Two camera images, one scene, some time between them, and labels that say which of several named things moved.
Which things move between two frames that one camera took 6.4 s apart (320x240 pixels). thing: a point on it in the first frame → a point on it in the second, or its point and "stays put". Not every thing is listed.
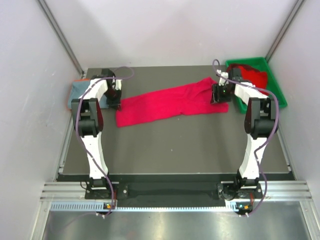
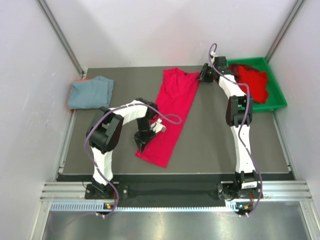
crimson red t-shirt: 193,97 → 176,95
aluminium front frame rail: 75,191 stays put
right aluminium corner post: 283,30 stays put
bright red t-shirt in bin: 258,79 stays put
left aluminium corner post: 61,36 stays put
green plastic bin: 273,86 stays put
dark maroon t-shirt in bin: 230,68 stays put
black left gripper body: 113,97 → 144,134
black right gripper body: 221,92 → 207,74
